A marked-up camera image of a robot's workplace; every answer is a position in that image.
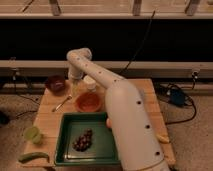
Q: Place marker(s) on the white cup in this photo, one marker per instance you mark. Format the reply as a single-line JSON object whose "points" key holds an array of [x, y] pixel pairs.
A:
{"points": [[90, 83]]}

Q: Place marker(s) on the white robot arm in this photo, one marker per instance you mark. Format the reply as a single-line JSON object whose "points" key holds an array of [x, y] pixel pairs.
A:
{"points": [[136, 141]]}

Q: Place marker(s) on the green plastic tray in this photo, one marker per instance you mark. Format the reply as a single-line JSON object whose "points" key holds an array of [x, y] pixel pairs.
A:
{"points": [[103, 149]]}

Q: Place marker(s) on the black power adapter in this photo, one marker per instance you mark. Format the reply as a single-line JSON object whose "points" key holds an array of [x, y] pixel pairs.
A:
{"points": [[177, 97]]}

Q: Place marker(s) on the bunch of dark grapes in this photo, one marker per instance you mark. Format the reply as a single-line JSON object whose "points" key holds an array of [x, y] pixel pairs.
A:
{"points": [[84, 141]]}

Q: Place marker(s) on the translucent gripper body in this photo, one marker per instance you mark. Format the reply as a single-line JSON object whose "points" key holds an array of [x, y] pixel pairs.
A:
{"points": [[74, 87]]}

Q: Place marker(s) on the dark maroon bowl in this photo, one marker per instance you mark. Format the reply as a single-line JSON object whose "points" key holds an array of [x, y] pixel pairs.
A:
{"points": [[55, 84]]}

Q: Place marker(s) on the orange fruit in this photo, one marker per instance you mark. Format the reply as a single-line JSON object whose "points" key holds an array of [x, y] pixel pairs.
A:
{"points": [[108, 123]]}

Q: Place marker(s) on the green cup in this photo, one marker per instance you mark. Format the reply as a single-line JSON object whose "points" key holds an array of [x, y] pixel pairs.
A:
{"points": [[33, 135]]}

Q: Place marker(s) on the red orange bowl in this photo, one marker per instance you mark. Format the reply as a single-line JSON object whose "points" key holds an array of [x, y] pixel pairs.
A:
{"points": [[88, 102]]}

